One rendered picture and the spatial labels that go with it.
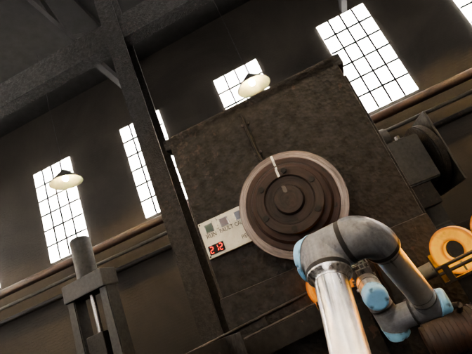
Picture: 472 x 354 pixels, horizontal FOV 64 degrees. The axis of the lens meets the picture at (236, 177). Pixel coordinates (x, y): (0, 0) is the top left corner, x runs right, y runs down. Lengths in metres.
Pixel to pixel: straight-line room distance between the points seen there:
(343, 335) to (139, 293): 8.11
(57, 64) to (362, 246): 6.02
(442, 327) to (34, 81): 6.27
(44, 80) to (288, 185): 5.47
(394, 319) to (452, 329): 0.23
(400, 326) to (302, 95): 1.15
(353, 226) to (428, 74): 7.96
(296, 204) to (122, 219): 7.90
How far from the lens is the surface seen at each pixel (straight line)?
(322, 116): 1.91
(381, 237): 1.01
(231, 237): 1.82
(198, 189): 1.94
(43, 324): 10.33
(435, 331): 1.47
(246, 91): 7.06
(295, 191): 1.56
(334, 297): 0.94
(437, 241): 1.51
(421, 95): 7.81
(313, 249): 1.01
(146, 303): 8.80
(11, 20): 9.31
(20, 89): 6.90
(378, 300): 1.27
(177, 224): 4.61
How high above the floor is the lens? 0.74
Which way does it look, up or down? 20 degrees up
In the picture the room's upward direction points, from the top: 22 degrees counter-clockwise
